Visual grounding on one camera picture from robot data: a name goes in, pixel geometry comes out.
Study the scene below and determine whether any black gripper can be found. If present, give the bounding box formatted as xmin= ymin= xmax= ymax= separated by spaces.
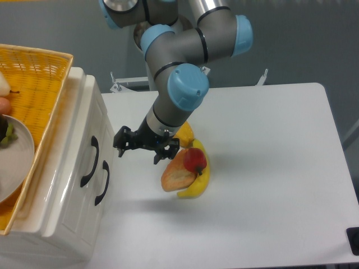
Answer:
xmin=113 ymin=117 xmax=180 ymax=165

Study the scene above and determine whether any pink peach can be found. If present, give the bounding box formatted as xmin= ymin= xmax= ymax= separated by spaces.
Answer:
xmin=0 ymin=97 xmax=12 ymax=115

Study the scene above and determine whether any black corner device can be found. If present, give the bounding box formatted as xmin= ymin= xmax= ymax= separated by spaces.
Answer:
xmin=346 ymin=227 xmax=359 ymax=256

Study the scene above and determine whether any black lower drawer handle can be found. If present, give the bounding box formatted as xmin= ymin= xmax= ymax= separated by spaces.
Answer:
xmin=94 ymin=160 xmax=110 ymax=206

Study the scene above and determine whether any red bell pepper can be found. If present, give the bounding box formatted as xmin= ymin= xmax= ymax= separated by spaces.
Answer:
xmin=183 ymin=147 xmax=208 ymax=175

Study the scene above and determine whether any dark eggplant green stem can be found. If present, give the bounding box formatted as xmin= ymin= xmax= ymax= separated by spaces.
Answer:
xmin=1 ymin=114 xmax=18 ymax=148

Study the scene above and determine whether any black top drawer handle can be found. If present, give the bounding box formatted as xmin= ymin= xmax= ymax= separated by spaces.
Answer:
xmin=80 ymin=136 xmax=100 ymax=187

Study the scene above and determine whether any yellow bell pepper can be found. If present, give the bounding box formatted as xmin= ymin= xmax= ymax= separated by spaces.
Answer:
xmin=174 ymin=121 xmax=195 ymax=148

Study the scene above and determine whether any yellow woven basket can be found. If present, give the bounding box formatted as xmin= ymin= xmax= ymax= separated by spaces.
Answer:
xmin=1 ymin=44 xmax=73 ymax=236

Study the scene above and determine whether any white pear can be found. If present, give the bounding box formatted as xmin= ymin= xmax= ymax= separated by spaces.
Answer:
xmin=0 ymin=72 xmax=20 ymax=98

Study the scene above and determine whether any white drawer cabinet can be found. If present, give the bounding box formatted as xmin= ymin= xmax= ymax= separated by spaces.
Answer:
xmin=1 ymin=67 xmax=105 ymax=260

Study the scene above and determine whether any grey ribbed plate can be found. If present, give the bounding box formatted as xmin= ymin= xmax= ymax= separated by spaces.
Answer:
xmin=1 ymin=115 xmax=35 ymax=202

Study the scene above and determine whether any yellow banana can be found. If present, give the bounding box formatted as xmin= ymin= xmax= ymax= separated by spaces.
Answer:
xmin=177 ymin=139 xmax=210 ymax=199

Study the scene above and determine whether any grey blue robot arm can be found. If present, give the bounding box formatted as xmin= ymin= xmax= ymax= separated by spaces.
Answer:
xmin=99 ymin=1 xmax=253 ymax=163

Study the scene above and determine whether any black drawer handle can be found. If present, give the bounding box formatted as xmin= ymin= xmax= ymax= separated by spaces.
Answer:
xmin=94 ymin=160 xmax=110 ymax=206
xmin=80 ymin=136 xmax=100 ymax=187

